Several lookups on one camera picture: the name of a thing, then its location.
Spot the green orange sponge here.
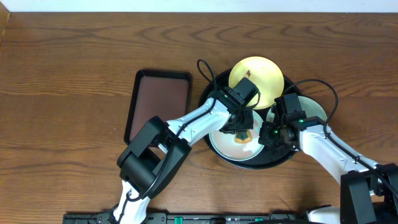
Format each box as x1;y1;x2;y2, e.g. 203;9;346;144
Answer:
234;130;252;144

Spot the light blue plate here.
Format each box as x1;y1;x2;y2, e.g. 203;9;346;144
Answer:
209;111;264;161

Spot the light green plate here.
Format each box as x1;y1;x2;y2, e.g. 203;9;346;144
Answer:
266;96;327;122

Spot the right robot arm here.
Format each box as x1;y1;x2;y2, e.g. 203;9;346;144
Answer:
259;117;397;223

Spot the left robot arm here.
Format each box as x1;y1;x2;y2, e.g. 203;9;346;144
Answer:
112;94;253;223

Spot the round black tray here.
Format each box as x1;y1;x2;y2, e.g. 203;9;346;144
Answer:
198;68;302;169

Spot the rectangular black brown tray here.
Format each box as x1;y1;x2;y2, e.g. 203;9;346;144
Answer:
124;69;192;144

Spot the yellow plate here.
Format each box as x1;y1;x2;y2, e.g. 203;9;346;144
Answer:
228;57;284;110

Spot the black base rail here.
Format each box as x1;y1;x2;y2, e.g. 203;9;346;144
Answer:
62;213;310;224

